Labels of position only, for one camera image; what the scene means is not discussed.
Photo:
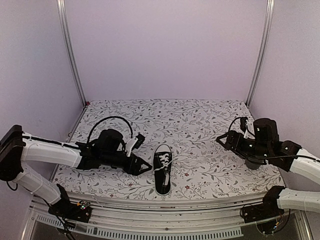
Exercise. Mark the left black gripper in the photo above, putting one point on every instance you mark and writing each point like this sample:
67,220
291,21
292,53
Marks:
140,162

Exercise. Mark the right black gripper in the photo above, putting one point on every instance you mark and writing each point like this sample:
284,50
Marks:
229,144

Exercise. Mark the black white canvas sneaker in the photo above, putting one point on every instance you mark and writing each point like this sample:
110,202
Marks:
162,164

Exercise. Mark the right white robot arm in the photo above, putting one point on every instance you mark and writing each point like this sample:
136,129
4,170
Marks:
293,158

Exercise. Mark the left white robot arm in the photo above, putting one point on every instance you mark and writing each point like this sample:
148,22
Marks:
18,148

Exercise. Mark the grey metal mug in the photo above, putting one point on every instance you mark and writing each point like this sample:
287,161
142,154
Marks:
254,164

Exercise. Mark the floral patterned table mat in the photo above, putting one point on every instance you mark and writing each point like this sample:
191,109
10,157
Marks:
180,144

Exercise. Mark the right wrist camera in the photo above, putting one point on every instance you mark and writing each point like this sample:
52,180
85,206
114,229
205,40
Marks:
247,127

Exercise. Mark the front aluminium rail frame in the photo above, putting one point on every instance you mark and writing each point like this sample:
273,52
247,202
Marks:
202,219

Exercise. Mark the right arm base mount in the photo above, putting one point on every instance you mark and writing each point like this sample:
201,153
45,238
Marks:
258,212

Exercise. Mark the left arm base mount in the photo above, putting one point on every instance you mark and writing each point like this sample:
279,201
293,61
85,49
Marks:
80,211

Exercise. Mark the right aluminium frame post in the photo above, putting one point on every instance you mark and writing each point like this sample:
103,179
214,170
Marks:
270,5

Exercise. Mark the aluminium frame post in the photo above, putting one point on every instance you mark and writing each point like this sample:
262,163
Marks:
270,5
61,7

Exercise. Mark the left aluminium frame post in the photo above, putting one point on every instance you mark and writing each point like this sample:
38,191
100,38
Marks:
61,7

